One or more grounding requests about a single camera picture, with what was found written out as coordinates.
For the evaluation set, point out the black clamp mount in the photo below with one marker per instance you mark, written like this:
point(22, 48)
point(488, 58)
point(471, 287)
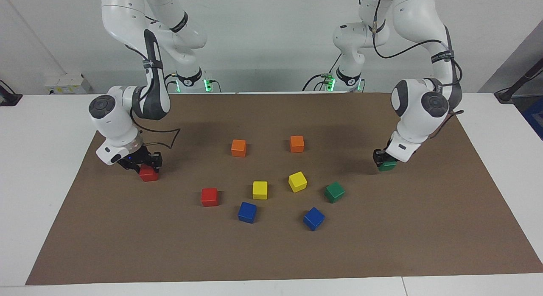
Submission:
point(9, 96)

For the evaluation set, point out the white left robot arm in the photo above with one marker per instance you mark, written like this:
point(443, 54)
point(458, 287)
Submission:
point(415, 16)

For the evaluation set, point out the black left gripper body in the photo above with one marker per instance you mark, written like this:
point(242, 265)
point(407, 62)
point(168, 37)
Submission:
point(387, 152)

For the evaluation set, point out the blue storage bin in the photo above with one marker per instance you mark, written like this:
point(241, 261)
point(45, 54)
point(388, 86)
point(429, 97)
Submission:
point(535, 118)

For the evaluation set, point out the red wooden cube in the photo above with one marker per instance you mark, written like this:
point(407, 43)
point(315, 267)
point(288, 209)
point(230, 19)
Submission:
point(209, 197)
point(149, 175)

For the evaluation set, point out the brown table mat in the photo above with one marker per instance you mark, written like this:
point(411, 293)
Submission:
point(271, 253)

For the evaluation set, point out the blue wooden cube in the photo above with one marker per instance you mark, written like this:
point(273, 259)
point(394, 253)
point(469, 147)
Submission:
point(247, 212)
point(314, 219)

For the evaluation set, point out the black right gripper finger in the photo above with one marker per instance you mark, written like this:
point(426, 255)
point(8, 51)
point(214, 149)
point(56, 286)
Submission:
point(135, 168)
point(155, 159)

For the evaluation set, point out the black stand pole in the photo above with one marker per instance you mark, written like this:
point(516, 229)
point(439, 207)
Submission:
point(517, 84)

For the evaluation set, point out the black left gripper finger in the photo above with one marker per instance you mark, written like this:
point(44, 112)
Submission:
point(377, 157)

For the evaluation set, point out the white power strip box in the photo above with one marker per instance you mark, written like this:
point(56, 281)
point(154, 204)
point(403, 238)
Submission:
point(68, 84)

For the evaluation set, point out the yellow wooden cube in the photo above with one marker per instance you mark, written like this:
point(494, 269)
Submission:
point(260, 190)
point(298, 182)

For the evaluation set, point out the green wooden cube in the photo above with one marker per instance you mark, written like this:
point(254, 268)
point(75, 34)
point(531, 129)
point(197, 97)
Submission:
point(334, 192)
point(388, 166)

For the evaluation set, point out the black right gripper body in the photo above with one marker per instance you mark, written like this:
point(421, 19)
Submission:
point(133, 160)

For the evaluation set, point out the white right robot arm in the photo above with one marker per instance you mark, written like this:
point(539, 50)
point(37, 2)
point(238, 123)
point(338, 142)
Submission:
point(127, 16)

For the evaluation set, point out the orange wooden cube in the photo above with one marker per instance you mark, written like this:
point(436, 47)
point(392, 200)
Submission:
point(239, 148)
point(297, 144)

